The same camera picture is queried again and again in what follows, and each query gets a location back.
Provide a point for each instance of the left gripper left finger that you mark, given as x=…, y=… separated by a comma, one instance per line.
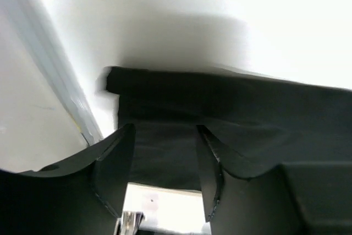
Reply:
x=82, y=194

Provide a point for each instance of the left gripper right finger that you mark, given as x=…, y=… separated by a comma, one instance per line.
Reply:
x=303, y=198

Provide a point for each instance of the black trousers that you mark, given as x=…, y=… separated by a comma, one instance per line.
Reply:
x=260, y=122

